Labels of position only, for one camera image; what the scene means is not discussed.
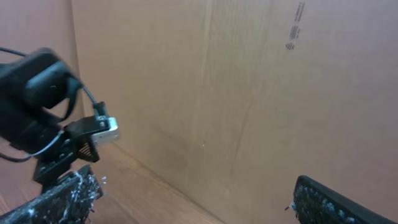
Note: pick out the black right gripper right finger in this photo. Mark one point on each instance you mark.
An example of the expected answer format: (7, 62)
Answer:
(315, 203)

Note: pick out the brown cardboard wall panel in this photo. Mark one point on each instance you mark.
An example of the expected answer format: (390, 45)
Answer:
(231, 101)

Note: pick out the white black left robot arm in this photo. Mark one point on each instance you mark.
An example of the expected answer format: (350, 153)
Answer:
(38, 93)

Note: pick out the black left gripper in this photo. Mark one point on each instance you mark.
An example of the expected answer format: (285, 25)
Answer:
(57, 159)

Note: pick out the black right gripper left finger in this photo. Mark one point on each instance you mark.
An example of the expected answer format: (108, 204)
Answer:
(70, 200)

